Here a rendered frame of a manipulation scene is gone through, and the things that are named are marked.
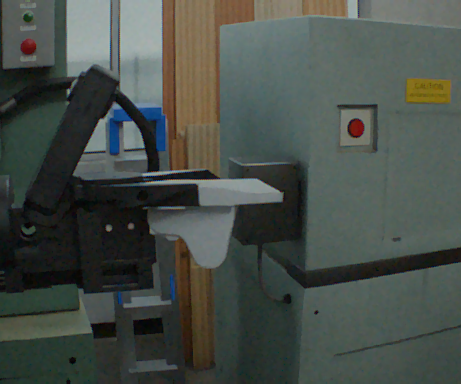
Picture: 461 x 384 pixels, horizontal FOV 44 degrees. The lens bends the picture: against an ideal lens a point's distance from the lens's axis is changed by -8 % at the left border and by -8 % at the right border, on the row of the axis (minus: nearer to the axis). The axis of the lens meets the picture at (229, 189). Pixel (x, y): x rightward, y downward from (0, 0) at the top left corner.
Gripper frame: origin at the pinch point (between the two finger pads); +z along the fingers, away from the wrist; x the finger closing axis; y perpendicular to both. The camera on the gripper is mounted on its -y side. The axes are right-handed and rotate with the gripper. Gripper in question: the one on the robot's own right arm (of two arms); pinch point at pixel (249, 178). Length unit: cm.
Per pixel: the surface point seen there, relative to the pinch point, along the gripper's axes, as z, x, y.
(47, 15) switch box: -16, -67, -27
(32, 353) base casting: -23, -70, 38
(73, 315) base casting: -14, -79, 33
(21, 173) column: -22, -77, 2
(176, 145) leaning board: 35, -194, 1
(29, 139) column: -20, -76, -4
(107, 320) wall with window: 4, -231, 82
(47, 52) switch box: -16, -68, -20
